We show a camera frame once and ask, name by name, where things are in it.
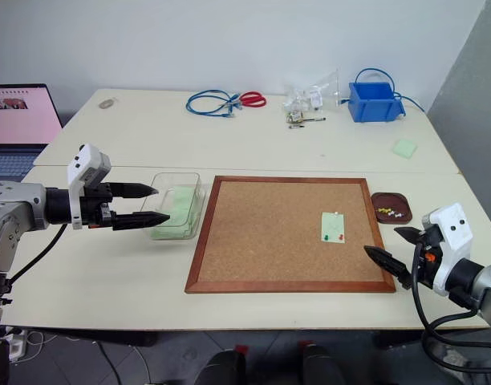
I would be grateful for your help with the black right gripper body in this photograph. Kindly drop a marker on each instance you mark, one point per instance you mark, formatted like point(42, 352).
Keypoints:
point(426, 264)

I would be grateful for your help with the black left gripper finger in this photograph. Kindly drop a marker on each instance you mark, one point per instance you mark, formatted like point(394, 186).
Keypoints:
point(137, 220)
point(131, 190)

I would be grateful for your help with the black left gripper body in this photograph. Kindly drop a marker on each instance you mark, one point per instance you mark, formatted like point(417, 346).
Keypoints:
point(96, 196)

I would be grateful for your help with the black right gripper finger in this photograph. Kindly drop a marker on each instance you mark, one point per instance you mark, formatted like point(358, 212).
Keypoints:
point(386, 260)
point(410, 233)

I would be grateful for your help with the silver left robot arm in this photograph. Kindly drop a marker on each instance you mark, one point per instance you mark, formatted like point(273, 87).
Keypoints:
point(13, 208)

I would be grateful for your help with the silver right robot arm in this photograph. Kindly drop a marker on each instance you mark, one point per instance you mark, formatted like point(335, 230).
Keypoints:
point(488, 288)

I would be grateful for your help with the yellow bone-shaped piece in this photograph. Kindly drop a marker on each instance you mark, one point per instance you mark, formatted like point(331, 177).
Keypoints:
point(384, 209)

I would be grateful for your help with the green paper note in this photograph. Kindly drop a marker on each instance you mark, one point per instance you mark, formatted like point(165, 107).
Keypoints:
point(333, 225)

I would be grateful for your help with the green sticky note pad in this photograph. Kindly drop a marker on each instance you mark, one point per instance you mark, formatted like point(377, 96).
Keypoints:
point(404, 148)

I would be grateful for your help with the wood-framed cork board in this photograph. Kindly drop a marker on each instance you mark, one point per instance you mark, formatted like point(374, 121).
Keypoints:
point(269, 236)

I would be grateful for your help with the brown dish of pushpins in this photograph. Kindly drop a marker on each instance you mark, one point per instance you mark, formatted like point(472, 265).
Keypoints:
point(390, 202)

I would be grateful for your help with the stack of green notes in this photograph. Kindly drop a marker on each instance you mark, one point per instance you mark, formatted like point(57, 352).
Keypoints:
point(181, 212)

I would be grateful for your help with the clear plastic container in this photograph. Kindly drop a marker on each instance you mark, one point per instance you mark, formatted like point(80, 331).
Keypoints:
point(189, 182)

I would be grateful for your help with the clear tape roll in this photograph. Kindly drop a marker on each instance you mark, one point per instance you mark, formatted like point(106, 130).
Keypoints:
point(106, 104)

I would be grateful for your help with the open laptop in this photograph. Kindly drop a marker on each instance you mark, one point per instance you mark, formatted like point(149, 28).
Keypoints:
point(17, 120)

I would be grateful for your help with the dark rounded shape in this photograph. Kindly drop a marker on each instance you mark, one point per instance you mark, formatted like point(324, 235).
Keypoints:
point(221, 369)
point(321, 367)

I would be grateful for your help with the blue plastic bin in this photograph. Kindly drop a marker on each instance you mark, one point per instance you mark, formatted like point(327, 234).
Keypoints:
point(374, 106)

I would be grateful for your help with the black pen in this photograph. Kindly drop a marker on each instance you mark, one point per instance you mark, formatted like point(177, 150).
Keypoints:
point(314, 119)

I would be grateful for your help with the small dark metal clip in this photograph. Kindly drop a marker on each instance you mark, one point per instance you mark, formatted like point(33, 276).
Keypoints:
point(297, 126)

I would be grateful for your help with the white power strip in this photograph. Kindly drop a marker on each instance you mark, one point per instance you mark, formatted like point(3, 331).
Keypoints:
point(16, 347)

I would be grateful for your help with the clear plastic bag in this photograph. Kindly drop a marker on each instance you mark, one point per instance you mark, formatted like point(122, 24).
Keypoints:
point(305, 94)

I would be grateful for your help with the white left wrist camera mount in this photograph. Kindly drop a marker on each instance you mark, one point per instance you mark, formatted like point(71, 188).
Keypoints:
point(84, 160)

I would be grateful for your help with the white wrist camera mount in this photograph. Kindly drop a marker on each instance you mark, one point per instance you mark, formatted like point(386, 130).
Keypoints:
point(454, 232)
point(84, 160)

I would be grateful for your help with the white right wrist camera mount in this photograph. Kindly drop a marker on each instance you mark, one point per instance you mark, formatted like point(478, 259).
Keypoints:
point(454, 232)

